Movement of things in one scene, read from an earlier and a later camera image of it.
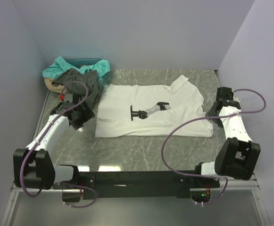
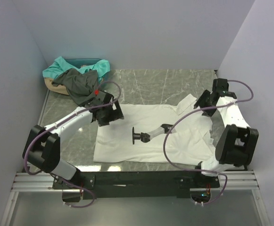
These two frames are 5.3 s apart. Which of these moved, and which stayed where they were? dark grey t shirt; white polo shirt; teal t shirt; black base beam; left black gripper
Moved: white polo shirt; left black gripper
Stayed: dark grey t shirt; black base beam; teal t shirt
